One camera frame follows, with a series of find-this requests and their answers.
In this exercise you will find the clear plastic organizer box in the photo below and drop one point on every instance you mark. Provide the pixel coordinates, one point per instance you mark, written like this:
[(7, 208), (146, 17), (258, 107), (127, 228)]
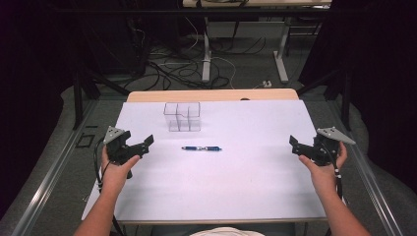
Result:
[(182, 117)]

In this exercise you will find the person's right hand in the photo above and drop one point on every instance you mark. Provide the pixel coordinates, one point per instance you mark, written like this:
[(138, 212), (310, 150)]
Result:
[(324, 177)]

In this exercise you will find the person's white clothing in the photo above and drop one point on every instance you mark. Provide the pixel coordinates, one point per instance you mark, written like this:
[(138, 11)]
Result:
[(226, 232)]

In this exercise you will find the metal floor rail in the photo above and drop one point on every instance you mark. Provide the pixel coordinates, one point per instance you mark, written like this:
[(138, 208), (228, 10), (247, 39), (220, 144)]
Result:
[(370, 183), (46, 187)]

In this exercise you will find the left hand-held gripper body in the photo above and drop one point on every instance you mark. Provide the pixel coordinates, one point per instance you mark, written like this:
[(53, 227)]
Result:
[(117, 146)]

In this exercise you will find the dark curtain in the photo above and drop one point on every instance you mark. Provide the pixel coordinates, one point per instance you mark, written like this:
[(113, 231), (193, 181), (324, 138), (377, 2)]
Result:
[(32, 82), (383, 82)]

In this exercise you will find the desk with white legs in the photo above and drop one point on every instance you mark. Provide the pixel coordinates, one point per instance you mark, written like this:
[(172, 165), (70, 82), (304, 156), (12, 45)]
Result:
[(255, 3)]

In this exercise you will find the white power plug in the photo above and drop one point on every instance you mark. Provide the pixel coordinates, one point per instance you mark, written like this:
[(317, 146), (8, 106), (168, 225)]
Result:
[(267, 84)]

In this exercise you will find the black square floor frame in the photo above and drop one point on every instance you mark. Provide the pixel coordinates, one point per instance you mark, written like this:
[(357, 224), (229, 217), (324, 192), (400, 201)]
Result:
[(85, 141)]

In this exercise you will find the white table cover sheet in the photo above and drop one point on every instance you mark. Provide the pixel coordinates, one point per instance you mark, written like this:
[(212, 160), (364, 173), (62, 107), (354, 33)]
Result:
[(223, 183)]

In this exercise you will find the person's left hand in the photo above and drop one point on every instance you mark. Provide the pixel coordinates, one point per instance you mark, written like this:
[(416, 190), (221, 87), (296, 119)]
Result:
[(115, 173)]

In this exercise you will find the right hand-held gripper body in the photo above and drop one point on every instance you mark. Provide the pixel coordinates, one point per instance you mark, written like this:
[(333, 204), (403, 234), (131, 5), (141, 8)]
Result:
[(326, 149)]

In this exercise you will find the black metal stand frame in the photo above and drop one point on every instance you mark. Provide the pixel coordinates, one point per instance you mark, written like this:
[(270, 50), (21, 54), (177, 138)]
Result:
[(82, 88), (341, 91)]

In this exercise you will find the blue and silver pen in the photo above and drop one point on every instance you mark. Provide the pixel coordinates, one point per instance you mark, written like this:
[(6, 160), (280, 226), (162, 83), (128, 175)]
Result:
[(201, 148)]

